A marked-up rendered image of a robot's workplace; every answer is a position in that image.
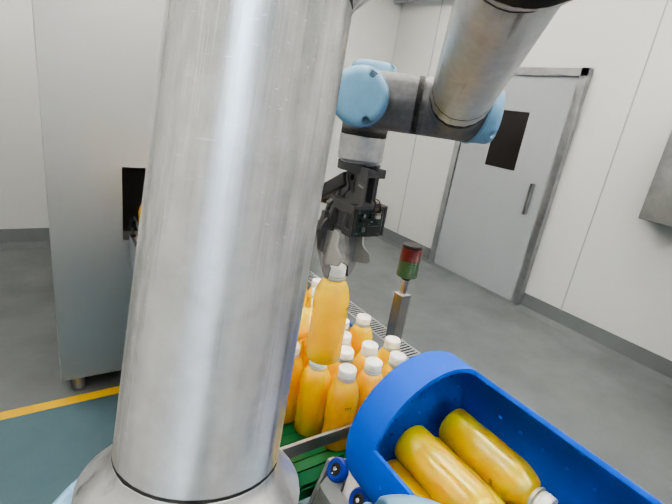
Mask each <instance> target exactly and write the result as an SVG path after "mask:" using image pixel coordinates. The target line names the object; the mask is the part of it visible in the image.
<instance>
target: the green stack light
mask: <svg viewBox="0 0 672 504"><path fill-rule="evenodd" d="M419 266H420V263H418V264H411V263H406V262H404V261H402V260H400V258H399V261H398V266H397V271H396V274H397V275H398V276H399V277H402V278H405V279H416V278H417V275H418V270H419Z"/></svg>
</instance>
